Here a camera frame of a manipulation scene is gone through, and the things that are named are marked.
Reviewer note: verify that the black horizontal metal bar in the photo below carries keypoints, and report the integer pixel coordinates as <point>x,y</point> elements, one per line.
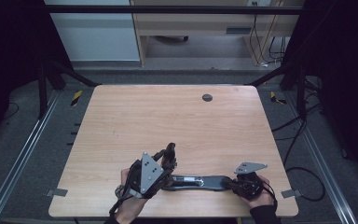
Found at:
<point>167,9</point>

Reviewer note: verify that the black metal stand frame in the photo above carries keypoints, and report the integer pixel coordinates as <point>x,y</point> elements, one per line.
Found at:
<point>43,90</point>
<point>300,90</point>

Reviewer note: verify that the white cabinet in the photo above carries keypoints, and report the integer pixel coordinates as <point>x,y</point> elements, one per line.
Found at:
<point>96,34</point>

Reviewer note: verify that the person's left hand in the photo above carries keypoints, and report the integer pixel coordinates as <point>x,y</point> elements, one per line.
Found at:
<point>130,208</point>

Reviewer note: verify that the dark elongated object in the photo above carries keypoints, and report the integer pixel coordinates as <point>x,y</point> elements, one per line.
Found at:
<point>171,38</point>

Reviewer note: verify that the black elongated tool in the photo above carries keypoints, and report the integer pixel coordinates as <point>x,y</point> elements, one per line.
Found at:
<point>211,182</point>

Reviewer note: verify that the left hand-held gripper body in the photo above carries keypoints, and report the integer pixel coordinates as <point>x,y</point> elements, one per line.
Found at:
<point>150,174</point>

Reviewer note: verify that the aluminium floor rail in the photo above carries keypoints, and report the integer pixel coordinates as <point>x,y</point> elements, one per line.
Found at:
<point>320,161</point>
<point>18,165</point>

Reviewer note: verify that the black curtain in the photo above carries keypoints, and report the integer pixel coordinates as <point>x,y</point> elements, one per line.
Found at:
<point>345,77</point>
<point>9,62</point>

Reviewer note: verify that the grey tape piece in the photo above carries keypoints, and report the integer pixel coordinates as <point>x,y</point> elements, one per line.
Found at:
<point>57,192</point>
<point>291,193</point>

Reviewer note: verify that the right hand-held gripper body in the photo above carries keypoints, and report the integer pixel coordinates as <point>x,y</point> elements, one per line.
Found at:
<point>250,186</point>

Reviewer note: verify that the white plug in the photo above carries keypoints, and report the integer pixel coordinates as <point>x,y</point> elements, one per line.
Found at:
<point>264,64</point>

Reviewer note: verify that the wooden desk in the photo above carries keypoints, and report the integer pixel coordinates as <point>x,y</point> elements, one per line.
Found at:
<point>199,25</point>

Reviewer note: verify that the person's right hand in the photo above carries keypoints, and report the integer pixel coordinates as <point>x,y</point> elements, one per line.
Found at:
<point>265,199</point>

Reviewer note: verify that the dark round table grommet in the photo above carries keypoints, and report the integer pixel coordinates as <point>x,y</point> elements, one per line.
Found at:
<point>207,97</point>

